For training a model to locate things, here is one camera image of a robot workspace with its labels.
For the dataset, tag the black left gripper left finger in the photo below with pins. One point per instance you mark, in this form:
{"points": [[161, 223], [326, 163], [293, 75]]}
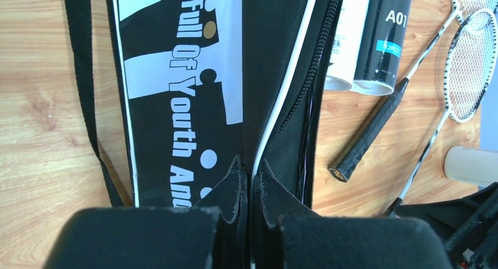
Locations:
{"points": [[210, 234]]}

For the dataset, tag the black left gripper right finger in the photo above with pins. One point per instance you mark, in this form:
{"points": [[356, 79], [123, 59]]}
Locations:
{"points": [[290, 235]]}

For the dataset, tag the black racket cover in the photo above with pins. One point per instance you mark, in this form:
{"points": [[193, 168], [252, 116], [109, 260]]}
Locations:
{"points": [[203, 81]]}

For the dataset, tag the white shuttlecock tube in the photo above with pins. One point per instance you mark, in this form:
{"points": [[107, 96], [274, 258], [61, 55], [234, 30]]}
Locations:
{"points": [[346, 45]]}

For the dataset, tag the black shuttlecock tube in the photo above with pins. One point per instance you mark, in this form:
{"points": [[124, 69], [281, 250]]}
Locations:
{"points": [[381, 47]]}

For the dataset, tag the white racket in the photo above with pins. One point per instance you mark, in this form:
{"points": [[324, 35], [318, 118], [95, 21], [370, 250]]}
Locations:
{"points": [[470, 64], [343, 168]]}

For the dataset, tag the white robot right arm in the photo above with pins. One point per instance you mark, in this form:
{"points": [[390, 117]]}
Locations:
{"points": [[466, 226]]}

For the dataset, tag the white tube cap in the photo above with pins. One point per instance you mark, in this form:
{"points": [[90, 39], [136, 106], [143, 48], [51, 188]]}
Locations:
{"points": [[471, 165]]}

